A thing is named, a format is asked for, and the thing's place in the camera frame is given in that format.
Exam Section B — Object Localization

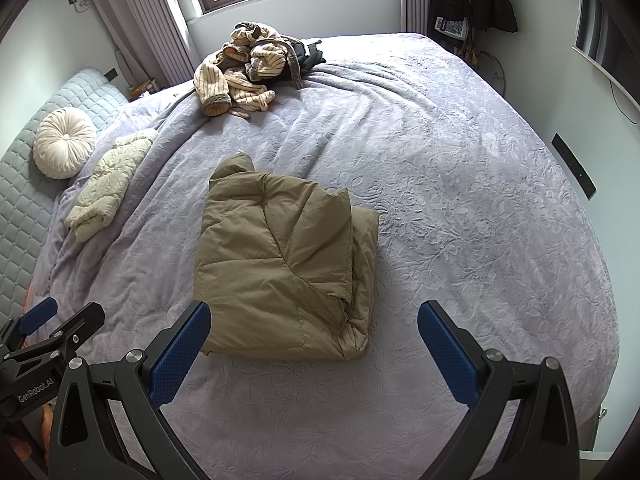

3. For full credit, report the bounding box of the person's left hand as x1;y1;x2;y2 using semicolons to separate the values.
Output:
10;402;57;461

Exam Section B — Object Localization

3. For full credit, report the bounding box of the black garment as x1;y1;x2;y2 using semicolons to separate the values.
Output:
280;37;327;81

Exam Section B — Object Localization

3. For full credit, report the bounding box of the black television cable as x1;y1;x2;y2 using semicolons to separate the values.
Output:
610;80;640;126

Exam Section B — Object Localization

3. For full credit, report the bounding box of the khaki puffer jacket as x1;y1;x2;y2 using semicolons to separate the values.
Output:
194;152;380;362

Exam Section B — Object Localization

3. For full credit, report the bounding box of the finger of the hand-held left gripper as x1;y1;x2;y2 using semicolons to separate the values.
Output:
20;302;106;361
0;297;58;348

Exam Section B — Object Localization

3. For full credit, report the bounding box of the wall-mounted television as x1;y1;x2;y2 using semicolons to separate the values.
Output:
572;0;640;86

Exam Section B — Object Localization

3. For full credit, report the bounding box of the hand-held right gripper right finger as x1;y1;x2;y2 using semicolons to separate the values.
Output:
417;300;581;480

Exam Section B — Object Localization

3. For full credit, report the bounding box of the round cream pillow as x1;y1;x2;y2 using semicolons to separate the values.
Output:
32;107;97;179

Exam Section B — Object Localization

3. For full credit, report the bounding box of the bed with lavender blanket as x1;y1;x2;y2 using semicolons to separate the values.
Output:
35;32;621;480

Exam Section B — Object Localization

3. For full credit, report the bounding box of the black bar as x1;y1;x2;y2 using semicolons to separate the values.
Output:
551;133;597;201

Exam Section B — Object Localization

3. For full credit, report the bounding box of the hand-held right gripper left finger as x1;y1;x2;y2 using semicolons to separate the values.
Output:
47;301;212;480

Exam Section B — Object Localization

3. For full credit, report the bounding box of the grey quilted headboard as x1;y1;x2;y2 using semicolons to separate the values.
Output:
0;67;131;321

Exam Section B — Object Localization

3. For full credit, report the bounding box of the standing fan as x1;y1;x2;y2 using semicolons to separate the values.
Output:
480;50;508;96

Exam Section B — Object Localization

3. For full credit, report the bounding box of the cream quilted jacket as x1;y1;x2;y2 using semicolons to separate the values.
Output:
65;129;158;243

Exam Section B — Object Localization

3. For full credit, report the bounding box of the beige striped garment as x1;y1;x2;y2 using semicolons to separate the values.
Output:
194;21;301;120

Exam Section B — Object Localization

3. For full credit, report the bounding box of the printed bag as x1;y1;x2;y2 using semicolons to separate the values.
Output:
435;16;468;41

